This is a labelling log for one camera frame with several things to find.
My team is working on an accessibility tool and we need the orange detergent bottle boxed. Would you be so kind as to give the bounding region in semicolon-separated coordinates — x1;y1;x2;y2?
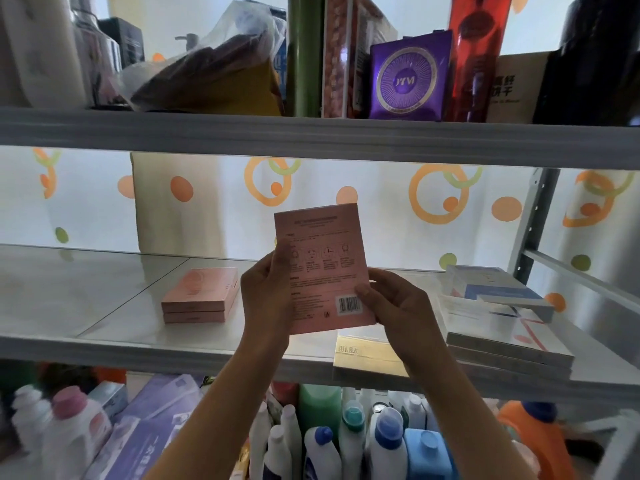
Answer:
496;400;577;480

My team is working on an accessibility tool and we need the white bottle with pink cap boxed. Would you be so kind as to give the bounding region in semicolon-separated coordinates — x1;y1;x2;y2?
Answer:
41;386;114;480

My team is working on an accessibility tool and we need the cluster of white cleaner bottles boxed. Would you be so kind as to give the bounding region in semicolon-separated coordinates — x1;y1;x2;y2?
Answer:
247;387;432;480

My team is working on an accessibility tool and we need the blue detergent bottle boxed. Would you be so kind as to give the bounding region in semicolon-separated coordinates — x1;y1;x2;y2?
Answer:
403;428;457;480

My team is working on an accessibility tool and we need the person's right forearm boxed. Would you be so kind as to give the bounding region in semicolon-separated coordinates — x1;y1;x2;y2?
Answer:
399;362;540;480

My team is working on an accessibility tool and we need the white paper roll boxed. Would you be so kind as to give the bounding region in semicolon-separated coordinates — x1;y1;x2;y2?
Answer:
0;0;90;109

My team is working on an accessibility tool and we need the yellow paper bag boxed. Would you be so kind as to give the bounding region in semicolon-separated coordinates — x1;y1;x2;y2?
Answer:
197;59;285;117

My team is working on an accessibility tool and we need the person's left hand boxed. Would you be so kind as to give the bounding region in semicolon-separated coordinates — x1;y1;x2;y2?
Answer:
240;246;297;346

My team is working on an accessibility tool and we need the grey metal shelf rack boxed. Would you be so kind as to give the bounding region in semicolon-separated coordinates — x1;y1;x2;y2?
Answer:
0;106;640;480

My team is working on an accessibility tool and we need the light blue small box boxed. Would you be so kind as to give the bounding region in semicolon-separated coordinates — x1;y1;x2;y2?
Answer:
89;380;129;421

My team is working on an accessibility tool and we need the clear plastic bag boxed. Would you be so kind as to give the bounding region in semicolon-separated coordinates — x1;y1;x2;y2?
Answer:
119;0;288;116

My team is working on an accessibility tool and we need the purple box with round emblem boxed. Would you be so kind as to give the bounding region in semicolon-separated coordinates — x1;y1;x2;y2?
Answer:
368;29;454;121

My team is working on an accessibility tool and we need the black cylinder container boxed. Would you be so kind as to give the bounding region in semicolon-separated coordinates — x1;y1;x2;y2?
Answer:
531;0;640;127

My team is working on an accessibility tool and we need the person's right hand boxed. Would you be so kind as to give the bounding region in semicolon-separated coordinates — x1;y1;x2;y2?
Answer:
353;267;449;379

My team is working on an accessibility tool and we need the green detergent bottle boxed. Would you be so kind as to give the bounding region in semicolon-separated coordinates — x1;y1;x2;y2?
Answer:
298;384;344;445

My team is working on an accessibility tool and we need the pink packet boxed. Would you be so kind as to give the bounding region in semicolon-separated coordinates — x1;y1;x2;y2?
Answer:
273;203;377;336

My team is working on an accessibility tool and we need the purple soft package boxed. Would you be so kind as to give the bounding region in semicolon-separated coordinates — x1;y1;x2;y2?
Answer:
81;414;202;480
116;373;207;445

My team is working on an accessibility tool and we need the green tube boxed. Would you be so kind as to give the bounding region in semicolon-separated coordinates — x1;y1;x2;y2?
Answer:
286;0;327;118

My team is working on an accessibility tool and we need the silver metallic container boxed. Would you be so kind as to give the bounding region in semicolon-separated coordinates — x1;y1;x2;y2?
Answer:
69;0;124;107

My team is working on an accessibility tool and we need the small white bottle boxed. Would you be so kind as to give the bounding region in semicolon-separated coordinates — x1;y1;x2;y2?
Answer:
10;384;54;458

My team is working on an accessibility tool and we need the white curtain with orange circles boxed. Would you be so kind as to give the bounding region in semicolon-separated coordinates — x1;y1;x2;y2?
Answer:
0;0;640;315

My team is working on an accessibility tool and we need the gold cardboard box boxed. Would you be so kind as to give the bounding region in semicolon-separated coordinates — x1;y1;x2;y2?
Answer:
333;334;412;379

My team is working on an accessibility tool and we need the large flat white box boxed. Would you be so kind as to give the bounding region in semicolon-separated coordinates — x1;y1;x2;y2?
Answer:
446;345;574;381
444;314;576;369

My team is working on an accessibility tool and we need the white paper packet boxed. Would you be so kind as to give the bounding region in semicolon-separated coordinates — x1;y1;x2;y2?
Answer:
437;293;522;336

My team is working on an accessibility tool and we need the tall red glossy packet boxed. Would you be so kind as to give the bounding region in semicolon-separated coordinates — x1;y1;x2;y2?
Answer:
446;0;514;123

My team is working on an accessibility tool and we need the person's left forearm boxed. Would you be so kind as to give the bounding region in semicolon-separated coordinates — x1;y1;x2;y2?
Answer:
156;337;296;480

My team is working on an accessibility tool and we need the red patterned tall box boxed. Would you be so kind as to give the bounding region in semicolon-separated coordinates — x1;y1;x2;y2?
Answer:
321;0;399;119

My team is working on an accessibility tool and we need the beige cardboard box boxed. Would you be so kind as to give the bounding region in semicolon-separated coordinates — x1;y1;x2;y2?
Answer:
486;51;552;125

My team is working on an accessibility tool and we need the white and blue box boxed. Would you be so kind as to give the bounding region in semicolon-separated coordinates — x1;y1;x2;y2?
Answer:
444;265;556;324

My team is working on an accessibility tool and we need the dark box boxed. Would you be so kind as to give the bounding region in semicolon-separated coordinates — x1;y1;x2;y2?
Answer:
97;17;146;78

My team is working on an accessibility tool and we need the pink flat box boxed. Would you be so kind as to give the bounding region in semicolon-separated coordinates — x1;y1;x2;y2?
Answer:
160;267;240;314
162;304;236;325

